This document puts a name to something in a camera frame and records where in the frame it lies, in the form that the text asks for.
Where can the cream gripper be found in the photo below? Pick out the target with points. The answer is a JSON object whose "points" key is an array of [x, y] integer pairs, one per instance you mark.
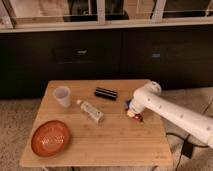
{"points": [[130, 114]]}

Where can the red pepper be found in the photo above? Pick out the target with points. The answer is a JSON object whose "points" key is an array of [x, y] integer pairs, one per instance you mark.
{"points": [[138, 117]]}

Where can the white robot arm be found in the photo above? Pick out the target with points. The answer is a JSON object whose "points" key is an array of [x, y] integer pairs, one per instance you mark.
{"points": [[148, 96]]}

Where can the blue object under arm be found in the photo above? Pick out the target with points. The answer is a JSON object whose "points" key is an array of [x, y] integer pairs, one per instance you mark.
{"points": [[127, 103]]}

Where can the black rectangular block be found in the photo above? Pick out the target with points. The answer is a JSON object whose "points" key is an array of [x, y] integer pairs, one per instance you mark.
{"points": [[105, 93]]}

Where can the white tube bottle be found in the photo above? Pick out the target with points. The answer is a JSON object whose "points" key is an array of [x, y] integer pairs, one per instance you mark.
{"points": [[93, 112]]}

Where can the wooden table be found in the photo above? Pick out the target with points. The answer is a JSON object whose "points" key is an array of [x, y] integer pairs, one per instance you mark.
{"points": [[116, 141]]}

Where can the translucent plastic cup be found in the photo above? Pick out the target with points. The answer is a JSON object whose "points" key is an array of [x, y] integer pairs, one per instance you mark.
{"points": [[62, 96]]}

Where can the dark cabinet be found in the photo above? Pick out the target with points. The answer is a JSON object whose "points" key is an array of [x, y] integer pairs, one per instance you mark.
{"points": [[176, 57]]}

